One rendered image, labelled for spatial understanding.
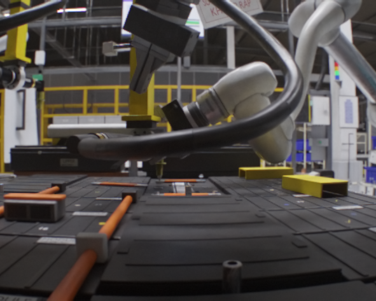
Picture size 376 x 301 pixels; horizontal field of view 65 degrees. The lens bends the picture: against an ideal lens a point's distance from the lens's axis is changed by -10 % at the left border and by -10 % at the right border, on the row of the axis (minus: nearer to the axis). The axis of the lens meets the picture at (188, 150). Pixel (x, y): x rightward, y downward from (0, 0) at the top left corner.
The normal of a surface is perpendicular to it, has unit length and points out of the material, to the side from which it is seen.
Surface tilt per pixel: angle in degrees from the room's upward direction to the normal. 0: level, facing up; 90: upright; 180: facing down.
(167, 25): 107
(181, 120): 90
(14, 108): 90
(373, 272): 0
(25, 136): 90
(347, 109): 90
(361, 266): 0
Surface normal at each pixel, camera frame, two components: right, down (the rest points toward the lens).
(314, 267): 0.00, -1.00
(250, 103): 0.09, 0.46
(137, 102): -0.20, 0.01
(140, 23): -0.36, 0.31
